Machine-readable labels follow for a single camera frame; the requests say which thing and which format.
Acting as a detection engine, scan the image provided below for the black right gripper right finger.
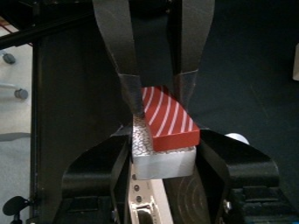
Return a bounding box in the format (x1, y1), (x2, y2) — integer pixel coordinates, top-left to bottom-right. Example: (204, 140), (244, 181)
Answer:
(196, 129), (293, 224)

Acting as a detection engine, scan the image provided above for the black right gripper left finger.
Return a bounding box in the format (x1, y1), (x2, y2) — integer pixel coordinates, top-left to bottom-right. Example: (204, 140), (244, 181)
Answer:
(57, 125), (133, 224)

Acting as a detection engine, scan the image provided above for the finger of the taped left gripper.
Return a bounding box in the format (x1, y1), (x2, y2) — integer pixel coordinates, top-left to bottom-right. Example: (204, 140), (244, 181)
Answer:
(92, 0), (145, 118)
(172, 0), (216, 109)

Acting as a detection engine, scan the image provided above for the red striped toy salmon block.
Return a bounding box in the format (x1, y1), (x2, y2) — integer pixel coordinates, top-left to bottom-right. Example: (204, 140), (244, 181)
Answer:
(140, 86), (201, 152)

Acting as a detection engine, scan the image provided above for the small white round object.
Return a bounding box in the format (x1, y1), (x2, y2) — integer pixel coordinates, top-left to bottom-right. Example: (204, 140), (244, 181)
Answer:
(224, 132), (250, 146)

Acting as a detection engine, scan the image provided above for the black round ridged plate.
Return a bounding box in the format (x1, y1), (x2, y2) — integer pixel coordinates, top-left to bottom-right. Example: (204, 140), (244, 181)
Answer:
(164, 171), (213, 224)

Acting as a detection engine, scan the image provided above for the black clamp knob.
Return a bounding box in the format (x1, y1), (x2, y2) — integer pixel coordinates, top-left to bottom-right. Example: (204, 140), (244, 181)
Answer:
(1, 195), (33, 224)

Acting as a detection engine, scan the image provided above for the white object at table edge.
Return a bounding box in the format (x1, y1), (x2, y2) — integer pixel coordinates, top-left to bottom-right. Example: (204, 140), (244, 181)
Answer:
(292, 43), (299, 81)

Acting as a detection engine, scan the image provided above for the grey chair caster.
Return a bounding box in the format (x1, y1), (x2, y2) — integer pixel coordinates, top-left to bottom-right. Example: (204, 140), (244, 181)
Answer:
(13, 88), (30, 101)
(0, 52), (17, 66)

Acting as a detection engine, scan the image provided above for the grey chair leg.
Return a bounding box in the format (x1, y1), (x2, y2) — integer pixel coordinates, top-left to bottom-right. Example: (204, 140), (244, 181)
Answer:
(0, 83), (18, 91)

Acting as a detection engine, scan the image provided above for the black frame bar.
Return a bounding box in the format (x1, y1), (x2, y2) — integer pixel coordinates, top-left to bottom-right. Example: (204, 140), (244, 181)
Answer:
(0, 11), (97, 51)

